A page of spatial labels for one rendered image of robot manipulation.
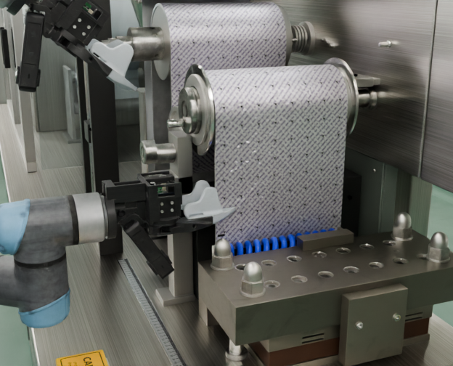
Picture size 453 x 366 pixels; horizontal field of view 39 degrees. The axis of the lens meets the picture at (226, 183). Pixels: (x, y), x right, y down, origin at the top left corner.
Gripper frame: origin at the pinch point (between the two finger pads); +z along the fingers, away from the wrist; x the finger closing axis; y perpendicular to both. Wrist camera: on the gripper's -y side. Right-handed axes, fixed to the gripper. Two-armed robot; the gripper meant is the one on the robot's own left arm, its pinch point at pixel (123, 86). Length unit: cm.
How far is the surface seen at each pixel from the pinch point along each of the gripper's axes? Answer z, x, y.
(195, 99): 9.5, -3.6, 5.1
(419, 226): 71, 6, 14
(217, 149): 16.1, -7.0, 0.9
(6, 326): 66, 167, -117
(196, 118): 11.1, -4.4, 2.8
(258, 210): 28.7, -7.2, -3.0
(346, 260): 40.0, -18.9, -0.7
